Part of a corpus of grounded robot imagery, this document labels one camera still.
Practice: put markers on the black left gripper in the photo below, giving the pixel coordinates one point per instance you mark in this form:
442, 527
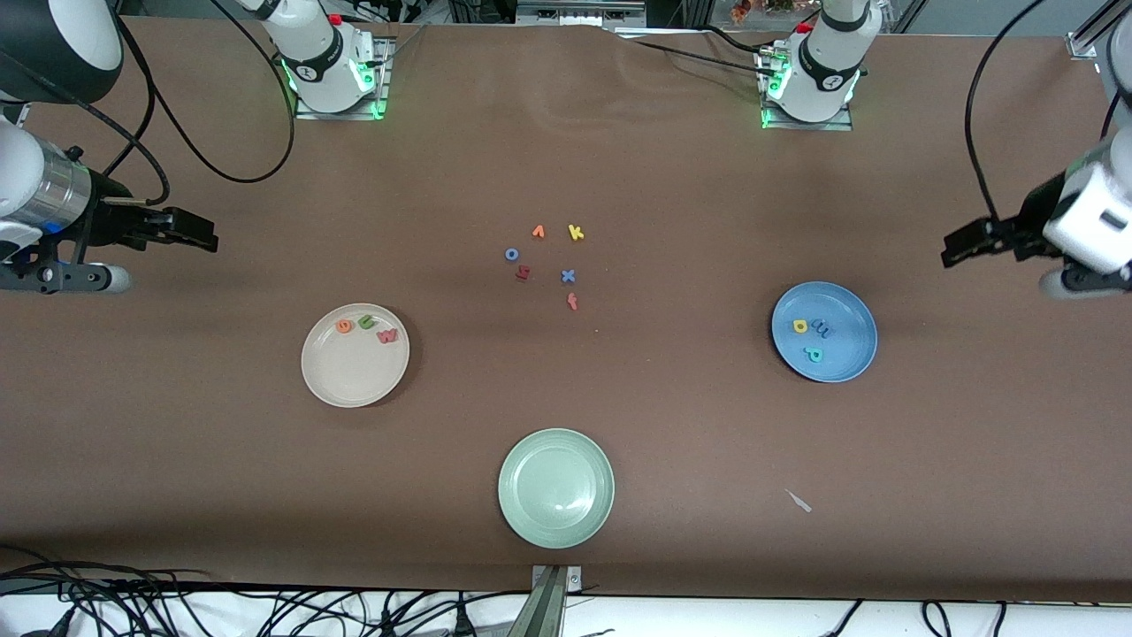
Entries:
1028, 226

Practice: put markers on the coral letter w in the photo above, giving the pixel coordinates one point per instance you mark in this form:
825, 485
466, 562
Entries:
387, 337

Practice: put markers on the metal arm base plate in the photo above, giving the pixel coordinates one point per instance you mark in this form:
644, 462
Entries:
309, 114
831, 126

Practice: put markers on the small white paper scrap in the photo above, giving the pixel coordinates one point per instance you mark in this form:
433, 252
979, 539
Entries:
800, 502

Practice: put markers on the pale green round plate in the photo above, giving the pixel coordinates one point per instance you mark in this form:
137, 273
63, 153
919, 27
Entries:
555, 488

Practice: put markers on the aluminium frame rail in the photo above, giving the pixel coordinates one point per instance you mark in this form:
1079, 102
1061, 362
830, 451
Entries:
1081, 44

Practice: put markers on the blue letter m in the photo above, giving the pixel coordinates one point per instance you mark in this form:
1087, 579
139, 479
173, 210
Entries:
822, 330

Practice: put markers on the grey power strip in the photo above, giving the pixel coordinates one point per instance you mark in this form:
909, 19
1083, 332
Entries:
579, 13

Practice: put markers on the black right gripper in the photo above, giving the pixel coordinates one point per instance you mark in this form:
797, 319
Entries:
108, 221

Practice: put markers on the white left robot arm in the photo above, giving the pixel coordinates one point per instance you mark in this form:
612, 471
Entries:
827, 71

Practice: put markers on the beige round plate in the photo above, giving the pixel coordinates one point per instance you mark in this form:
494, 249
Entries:
349, 372

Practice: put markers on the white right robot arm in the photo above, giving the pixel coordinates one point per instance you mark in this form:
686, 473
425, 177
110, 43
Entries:
323, 66

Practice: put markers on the brown paper table cover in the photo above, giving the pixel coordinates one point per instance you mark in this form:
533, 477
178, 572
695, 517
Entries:
177, 442

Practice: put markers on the blue round plate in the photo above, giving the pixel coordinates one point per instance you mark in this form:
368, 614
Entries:
849, 345

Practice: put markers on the teal letter p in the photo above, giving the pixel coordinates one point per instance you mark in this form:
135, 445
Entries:
815, 357

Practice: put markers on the aluminium camera post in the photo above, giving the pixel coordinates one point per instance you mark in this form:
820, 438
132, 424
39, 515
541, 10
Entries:
555, 610

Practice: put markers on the orange dried flowers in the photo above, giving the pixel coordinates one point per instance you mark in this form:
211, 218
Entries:
741, 11

